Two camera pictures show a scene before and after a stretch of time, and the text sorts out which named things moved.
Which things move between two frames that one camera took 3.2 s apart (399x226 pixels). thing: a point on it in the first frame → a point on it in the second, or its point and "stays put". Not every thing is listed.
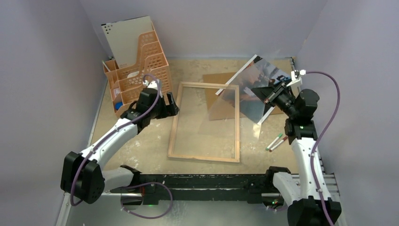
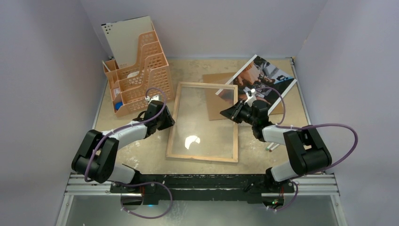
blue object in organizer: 118,104 stays put
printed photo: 259,72 stays put
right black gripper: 275,95 → 236,110
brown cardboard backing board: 217,108 stays put
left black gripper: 169,110 → 169,122
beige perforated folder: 123,36 stays put
